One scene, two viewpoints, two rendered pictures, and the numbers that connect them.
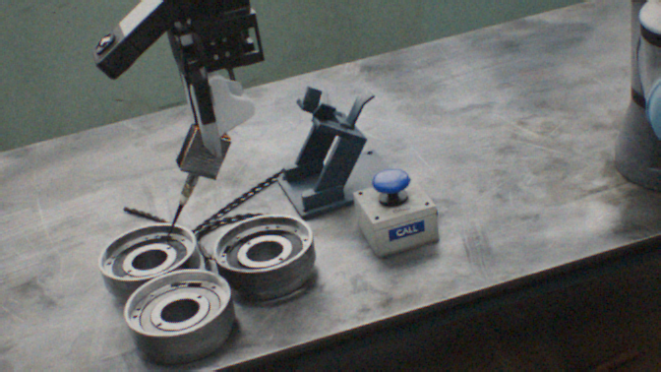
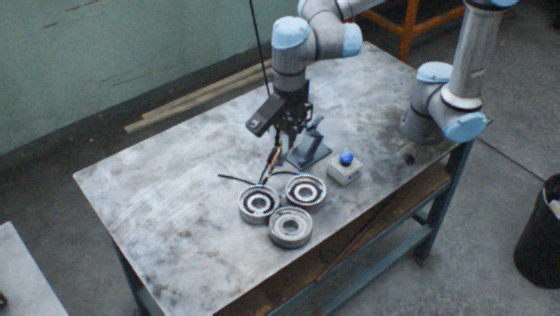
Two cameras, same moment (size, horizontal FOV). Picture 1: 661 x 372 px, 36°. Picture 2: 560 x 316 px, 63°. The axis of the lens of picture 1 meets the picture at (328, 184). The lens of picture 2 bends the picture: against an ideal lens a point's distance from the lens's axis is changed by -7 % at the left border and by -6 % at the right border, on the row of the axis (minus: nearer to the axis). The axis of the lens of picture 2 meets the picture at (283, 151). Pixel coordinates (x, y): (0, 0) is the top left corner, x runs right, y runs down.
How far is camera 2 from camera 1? 68 cm
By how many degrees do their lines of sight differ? 27
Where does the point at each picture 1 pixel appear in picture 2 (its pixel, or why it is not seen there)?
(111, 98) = (77, 80)
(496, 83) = (336, 94)
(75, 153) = (168, 145)
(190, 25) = (290, 111)
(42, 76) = (44, 74)
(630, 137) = (412, 125)
